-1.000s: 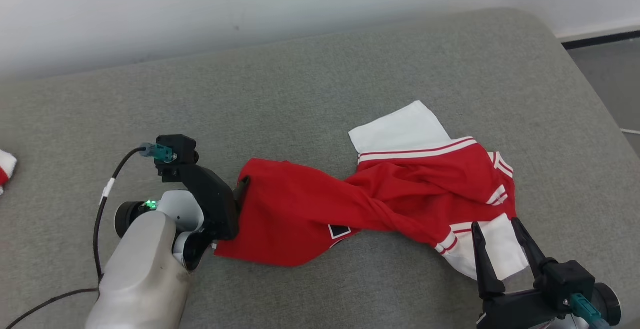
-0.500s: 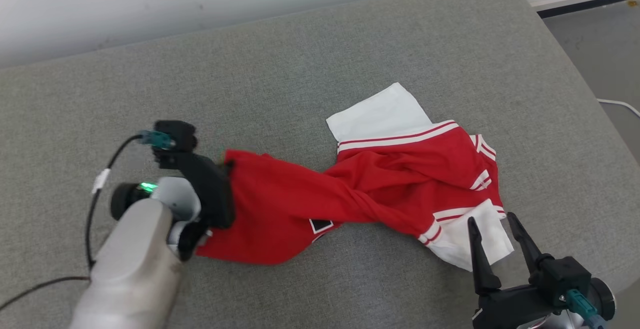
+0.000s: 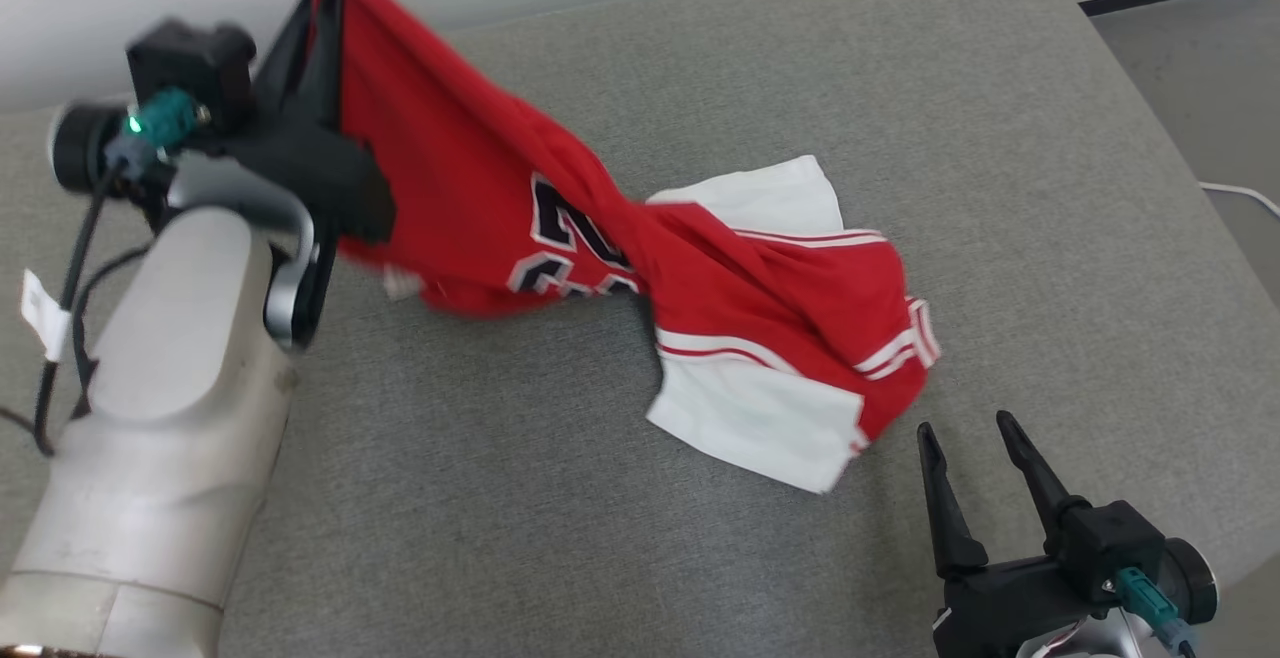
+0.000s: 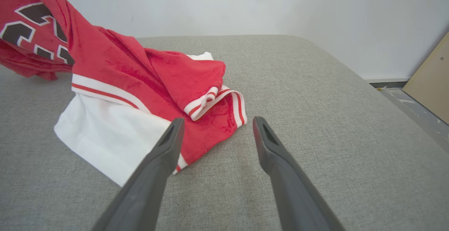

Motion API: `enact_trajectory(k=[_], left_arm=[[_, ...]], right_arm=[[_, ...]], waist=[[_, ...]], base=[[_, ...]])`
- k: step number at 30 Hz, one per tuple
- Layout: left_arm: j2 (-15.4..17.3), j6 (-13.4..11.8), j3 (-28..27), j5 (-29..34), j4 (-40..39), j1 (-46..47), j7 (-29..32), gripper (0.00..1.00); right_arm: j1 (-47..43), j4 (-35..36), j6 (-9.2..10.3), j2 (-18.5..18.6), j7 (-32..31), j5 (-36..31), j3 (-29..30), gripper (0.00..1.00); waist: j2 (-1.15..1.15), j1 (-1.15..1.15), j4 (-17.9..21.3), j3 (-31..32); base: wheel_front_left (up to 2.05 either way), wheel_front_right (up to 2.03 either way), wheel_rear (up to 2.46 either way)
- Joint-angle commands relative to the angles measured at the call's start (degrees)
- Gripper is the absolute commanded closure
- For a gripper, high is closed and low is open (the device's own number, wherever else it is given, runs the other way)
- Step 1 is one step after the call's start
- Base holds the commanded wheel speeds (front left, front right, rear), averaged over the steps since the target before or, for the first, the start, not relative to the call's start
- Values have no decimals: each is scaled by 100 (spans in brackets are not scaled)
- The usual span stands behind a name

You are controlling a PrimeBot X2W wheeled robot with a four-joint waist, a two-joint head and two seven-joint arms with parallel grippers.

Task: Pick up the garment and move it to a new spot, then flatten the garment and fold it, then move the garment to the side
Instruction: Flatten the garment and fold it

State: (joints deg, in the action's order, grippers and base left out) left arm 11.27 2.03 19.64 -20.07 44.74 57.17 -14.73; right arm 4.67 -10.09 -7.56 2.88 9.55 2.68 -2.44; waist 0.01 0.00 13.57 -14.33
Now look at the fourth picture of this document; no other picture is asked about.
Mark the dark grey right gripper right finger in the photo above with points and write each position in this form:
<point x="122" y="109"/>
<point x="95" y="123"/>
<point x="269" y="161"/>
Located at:
<point x="294" y="192"/>

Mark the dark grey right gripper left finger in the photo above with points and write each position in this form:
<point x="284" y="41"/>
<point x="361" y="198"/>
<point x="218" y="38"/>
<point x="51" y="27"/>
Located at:
<point x="147" y="189"/>

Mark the red shorts with white lining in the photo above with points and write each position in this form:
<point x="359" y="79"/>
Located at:
<point x="112" y="136"/>

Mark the grey fabric sofa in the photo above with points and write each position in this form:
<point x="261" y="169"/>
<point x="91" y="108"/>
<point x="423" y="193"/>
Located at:
<point x="315" y="118"/>

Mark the beige wooden board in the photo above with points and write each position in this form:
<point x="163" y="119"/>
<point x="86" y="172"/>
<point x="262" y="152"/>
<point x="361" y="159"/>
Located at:
<point x="433" y="83"/>

